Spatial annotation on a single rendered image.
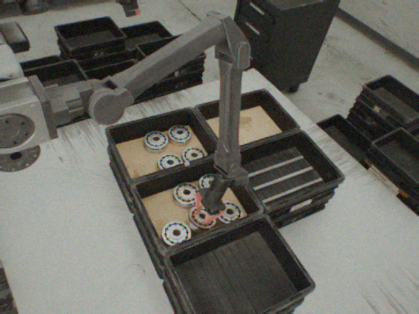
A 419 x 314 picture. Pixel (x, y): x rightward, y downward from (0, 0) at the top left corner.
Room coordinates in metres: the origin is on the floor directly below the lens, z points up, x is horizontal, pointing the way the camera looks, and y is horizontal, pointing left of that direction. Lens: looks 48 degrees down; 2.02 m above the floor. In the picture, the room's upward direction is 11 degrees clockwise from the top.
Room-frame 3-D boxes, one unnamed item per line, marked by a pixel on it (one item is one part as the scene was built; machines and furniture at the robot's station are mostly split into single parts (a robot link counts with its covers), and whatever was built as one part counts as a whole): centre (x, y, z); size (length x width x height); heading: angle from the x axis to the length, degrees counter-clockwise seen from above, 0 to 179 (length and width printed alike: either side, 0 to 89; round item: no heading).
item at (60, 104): (0.57, 0.34, 1.45); 0.09 x 0.08 x 0.12; 42
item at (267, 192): (1.01, -0.32, 0.87); 0.40 x 0.30 x 0.11; 126
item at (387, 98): (2.14, -1.18, 0.37); 0.40 x 0.30 x 0.45; 42
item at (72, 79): (1.61, 0.97, 0.37); 0.40 x 0.30 x 0.45; 132
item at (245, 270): (0.53, -0.17, 0.87); 0.40 x 0.30 x 0.11; 126
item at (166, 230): (0.65, 0.05, 0.86); 0.10 x 0.10 x 0.01
